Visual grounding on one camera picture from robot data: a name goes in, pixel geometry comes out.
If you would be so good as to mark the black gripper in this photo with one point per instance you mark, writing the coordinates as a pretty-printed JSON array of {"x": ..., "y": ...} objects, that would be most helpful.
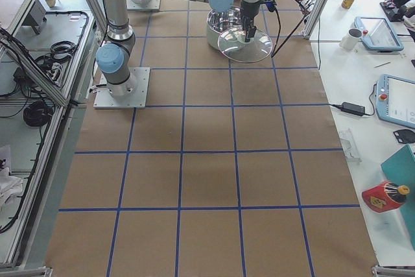
[{"x": 249, "y": 10}]

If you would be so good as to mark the glass pot lid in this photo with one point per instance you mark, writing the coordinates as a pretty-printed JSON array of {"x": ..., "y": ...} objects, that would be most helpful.
[{"x": 232, "y": 46}]

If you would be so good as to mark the pale green electric pot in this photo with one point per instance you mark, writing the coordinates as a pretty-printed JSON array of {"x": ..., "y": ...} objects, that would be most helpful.
[{"x": 219, "y": 22}]

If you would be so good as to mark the white mug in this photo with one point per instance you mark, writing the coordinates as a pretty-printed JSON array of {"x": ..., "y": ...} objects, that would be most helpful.
[{"x": 350, "y": 40}]

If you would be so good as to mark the yellow drink can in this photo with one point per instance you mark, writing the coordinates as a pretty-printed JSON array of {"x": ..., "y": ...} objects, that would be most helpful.
[{"x": 346, "y": 4}]

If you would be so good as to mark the black power brick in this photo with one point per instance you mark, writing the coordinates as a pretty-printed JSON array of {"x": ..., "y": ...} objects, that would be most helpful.
[{"x": 351, "y": 108}]

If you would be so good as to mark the upper teach pendant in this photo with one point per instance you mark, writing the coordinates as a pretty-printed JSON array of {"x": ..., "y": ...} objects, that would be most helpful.
[{"x": 378, "y": 34}]

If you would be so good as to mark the teach pendant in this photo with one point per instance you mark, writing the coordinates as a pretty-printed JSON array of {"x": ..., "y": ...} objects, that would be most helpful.
[
  {"x": 395, "y": 100},
  {"x": 378, "y": 34}
]

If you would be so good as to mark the clear plastic holder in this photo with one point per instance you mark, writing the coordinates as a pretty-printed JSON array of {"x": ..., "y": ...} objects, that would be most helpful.
[{"x": 349, "y": 147}]

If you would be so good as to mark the lower teach pendant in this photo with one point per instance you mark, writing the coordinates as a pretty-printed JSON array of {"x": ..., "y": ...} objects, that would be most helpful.
[{"x": 395, "y": 100}]

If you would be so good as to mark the teal box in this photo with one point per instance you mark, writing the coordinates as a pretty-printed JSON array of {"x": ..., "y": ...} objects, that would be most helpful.
[{"x": 399, "y": 169}]

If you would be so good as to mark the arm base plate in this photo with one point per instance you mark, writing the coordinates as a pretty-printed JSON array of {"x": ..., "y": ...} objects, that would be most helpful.
[
  {"x": 130, "y": 94},
  {"x": 143, "y": 5}
]

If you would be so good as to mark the aluminium frame post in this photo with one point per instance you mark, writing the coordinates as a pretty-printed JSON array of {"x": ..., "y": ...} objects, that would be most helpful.
[{"x": 319, "y": 1}]

